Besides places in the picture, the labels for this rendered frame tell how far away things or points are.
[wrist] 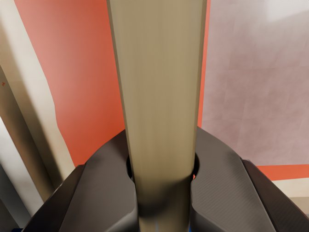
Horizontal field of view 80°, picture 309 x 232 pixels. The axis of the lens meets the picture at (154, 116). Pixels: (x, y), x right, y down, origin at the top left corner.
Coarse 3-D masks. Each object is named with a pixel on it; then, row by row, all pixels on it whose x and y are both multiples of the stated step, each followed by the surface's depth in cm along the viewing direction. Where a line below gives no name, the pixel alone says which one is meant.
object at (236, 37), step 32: (32, 0) 21; (64, 0) 21; (96, 0) 21; (224, 0) 21; (256, 0) 21; (288, 0) 21; (32, 32) 23; (64, 32) 23; (96, 32) 23; (224, 32) 22; (256, 32) 22; (288, 32) 22; (64, 64) 24; (96, 64) 24; (224, 64) 24; (256, 64) 24; (288, 64) 24
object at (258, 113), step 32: (64, 96) 27; (96, 96) 27; (224, 96) 26; (256, 96) 26; (288, 96) 26; (64, 128) 29; (96, 128) 29; (224, 128) 29; (256, 128) 29; (288, 128) 29; (256, 160) 32; (288, 160) 32
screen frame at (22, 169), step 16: (0, 80) 25; (0, 96) 24; (0, 112) 24; (16, 112) 27; (0, 128) 25; (16, 128) 27; (0, 144) 26; (16, 144) 27; (32, 144) 30; (0, 160) 28; (16, 160) 28; (32, 160) 30; (16, 176) 29; (32, 176) 30; (48, 176) 34; (32, 192) 31; (48, 192) 34; (32, 208) 33; (304, 208) 34
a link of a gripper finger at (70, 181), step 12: (72, 180) 8; (60, 192) 8; (72, 192) 8; (48, 204) 7; (60, 204) 7; (36, 216) 7; (48, 216) 7; (60, 216) 7; (24, 228) 7; (36, 228) 6; (48, 228) 6
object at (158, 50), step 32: (128, 0) 5; (160, 0) 5; (192, 0) 5; (128, 32) 5; (160, 32) 5; (192, 32) 5; (128, 64) 6; (160, 64) 6; (192, 64) 6; (128, 96) 7; (160, 96) 6; (192, 96) 7; (128, 128) 7; (160, 128) 7; (192, 128) 7; (160, 160) 8; (192, 160) 8; (160, 192) 9; (160, 224) 10
